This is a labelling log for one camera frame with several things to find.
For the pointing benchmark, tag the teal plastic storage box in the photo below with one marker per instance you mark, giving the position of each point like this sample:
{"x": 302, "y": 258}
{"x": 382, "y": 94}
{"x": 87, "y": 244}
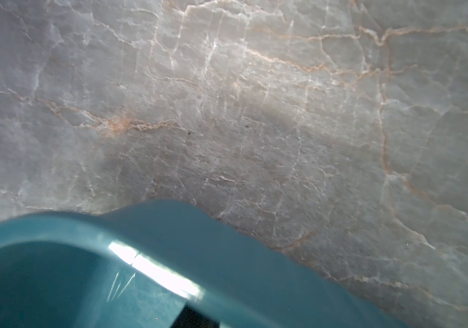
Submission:
{"x": 141, "y": 265}

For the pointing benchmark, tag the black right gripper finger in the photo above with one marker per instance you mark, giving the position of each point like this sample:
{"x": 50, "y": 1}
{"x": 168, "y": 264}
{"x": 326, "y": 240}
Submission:
{"x": 190, "y": 318}

